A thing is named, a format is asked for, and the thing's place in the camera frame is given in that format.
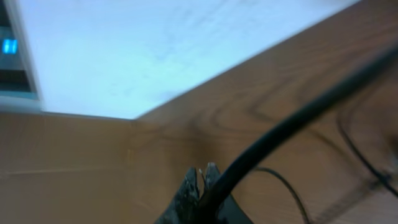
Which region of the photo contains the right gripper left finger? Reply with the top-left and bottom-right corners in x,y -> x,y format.
155,167 -> 200,224

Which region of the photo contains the black USB cable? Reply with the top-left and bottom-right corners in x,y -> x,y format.
197,43 -> 398,224

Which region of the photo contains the grey device with blue light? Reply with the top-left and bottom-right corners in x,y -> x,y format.
1,0 -> 41,113

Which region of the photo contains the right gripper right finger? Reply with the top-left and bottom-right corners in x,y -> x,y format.
203,162 -> 253,224

